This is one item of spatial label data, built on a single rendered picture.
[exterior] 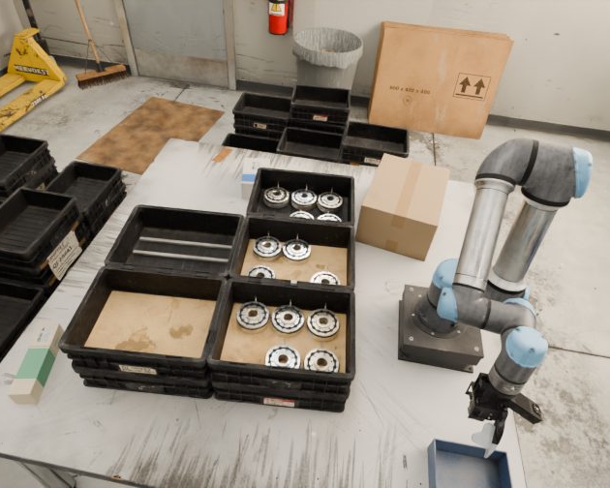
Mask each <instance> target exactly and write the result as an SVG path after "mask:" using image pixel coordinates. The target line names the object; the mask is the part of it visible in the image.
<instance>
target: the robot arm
mask: <svg viewBox="0 0 610 488"><path fill-rule="evenodd" d="M592 170H593V159H592V155H591V153H590V152H589V151H587V150H585V149H581V148H576V147H573V146H572V145H570V146H567V145H562V144H557V143H552V142H547V141H542V140H536V139H532V138H528V137H518V138H514V139H511V140H508V141H506V142H504V143H502V144H501V145H499V146H498V147H496V148H495V149H494V150H493V151H492V152H491V153H489V155H488V156H487V157H486V158H485V159H484V161H483V162H482V163H481V165H480V167H479V169H478V171H477V173H476V176H475V180H474V183H473V184H474V186H475V187H476V193H475V197H474V200H473V207H472V211H471V215H470V218H469V222H468V226H467V229H466V233H465V237H464V241H463V245H462V249H461V253H460V256H459V258H458V259H446V260H445V261H442V262H441V263H440V264H439V265H438V267H437V269H436V270H435V272H434V274H433V277H432V281H431V284H430V287H429V289H428V291H427V292H426V293H425V294H424V295H423V296H422V297H421V298H420V299H419V300H418V302H417V305H416V309H415V311H416V315H417V317H418V319H419V320H420V321H421V323H422V324H423V325H425V326H426V327H427V328H429V329H431V330H433V331H436V332H440V333H447V332H451V331H454V330H455V329H457V328H458V327H459V326H460V324H461V323H462V324H465V325H468V326H472V327H475V328H478V329H482V330H485V331H488V332H492V333H495V334H499V335H501V341H502V349H501V352H500V353H499V355H498V357H497V359H496V361H495V362H494V364H493V366H492V367H491V369H490V371H489V373H488V374H486V373H481V372H480V373H479V375H478V377H477V379H476V381H471V383H470V385H469V387H468V389H467V391H466V392H465V394H466V395H468V396H470V405H469V407H468V415H469V416H468V418H471V419H475V420H478V421H482V422H483V421H484V420H485V419H486V420H490V421H492V420H495V422H494V424H493V423H491V422H487V423H485V424H484V426H483V429H482V431H481V432H477V433H473V434H472V441H473V442H475V443H477V444H479V445H481V446H483V447H485V448H486V449H485V454H484V458H488V457H489V456H490V455H491V454H492V453H493V451H494V450H495V449H496V448H497V446H498V444H499V443H500V441H501V439H502V436H503V431H504V426H505V421H506V419H507V416H508V408H510V409H511V410H513V411H514V412H516V413H518V414H519V415H521V416H522V417H524V418H525V419H527V420H528V421H530V422H531V423H532V424H536V423H538V422H540V421H543V420H542V416H541V410H540V407H539V405H538V404H537V403H535V402H534V401H532V400H531V399H529V398H528V397H526V396H525V395H524V394H522V393H521V390H522V389H523V387H524V386H525V384H526V383H527V381H528V380H529V379H530V377H531V376H532V374H533V373H534V371H535V369H536V368H537V366H538V365H539V364H540V363H541V362H542V361H543V359H544V356H545V353H546V352H547V350H548V344H547V341H546V340H545V339H544V338H543V335H542V334H541V333H539V332H538V331H537V330H536V316H535V313H534V308H533V306H532V304H531V303H530V302H528V301H527V300H528V298H529V293H530V290H529V287H528V286H527V280H526V278H525V276H526V274H527V272H528V270H529V268H530V266H531V264H532V262H533V260H534V257H535V255H536V253H537V251H538V249H539V247H540V245H541V243H542V241H543V239H544V237H545V235H546V233H547V231H548V229H549V228H550V226H551V224H552V222H553V220H554V218H555V216H556V214H557V212H558V210H559V209H560V208H564V207H566V206H568V204H569V202H570V200H571V199H572V198H581V197H582V196H584V195H585V193H586V191H587V189H588V186H589V183H590V180H591V176H592ZM516 185H518V186H522V187H521V190H520V192H521V194H522V196H523V197H524V198H523V201H522V203H521V205H520V207H519V210H518V212H517V214H516V217H515V219H514V221H513V223H512V226H511V228H510V230H509V232H508V235H507V237H506V239H505V242H504V244H503V246H502V249H501V251H500V253H499V256H498V258H497V260H496V262H495V265H491V264H492V260H493V256H494V253H495V249H496V245H497V241H498V237H499V233H500V229H501V225H502V221H503V214H504V211H505V207H506V203H507V199H508V195H509V194H511V193H512V192H514V190H515V186H516ZM470 387H472V391H473V392H470V391H469V389H470Z"/></svg>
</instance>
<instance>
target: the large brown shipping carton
mask: <svg viewBox="0 0 610 488"><path fill-rule="evenodd" d="M449 174H450V169H447V168H440V167H436V166H432V165H428V164H424V163H420V162H417V161H413V160H409V159H405V158H401V157H397V156H393V155H389V154H385V153H384V154H383V156H382V159H381V162H380V164H379V167H378V169H377V171H376V174H375V176H374V178H373V180H372V183H371V185H370V187H369V190H368V192H367V194H366V196H365V199H364V200H363V202H362V204H361V209H360V214H359V219H358V224H357V229H356V234H355V241H356V242H360V243H363V244H366V245H370V246H373V247H376V248H380V249H383V250H386V251H389V252H392V253H396V254H399V255H402V256H406V257H409V258H412V259H418V260H421V261H425V259H426V257H427V254H428V252H429V249H430V246H431V244H432V241H433V239H434V236H435V233H436V231H437V228H438V225H439V221H440V216H441V213H442V205H443V200H444V196H445V191H446V187H447V182H448V178H449Z"/></svg>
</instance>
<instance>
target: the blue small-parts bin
mask: <svg viewBox="0 0 610 488"><path fill-rule="evenodd" d="M485 449H486V448H485V447H481V446H476V445H471V444H466V443H460V442H452V441H447V440H441V439H436V438H434V439H433V440H432V441H431V443H430V444H429V446H428V447H427V452H428V479H429V488H513V485H512V479H511V473H510V467H509V462H508V456H507V452H506V451H501V450H497V449H495V450H494V451H493V453H492V454H491V455H490V456H489V457H488V458H484V454H485Z"/></svg>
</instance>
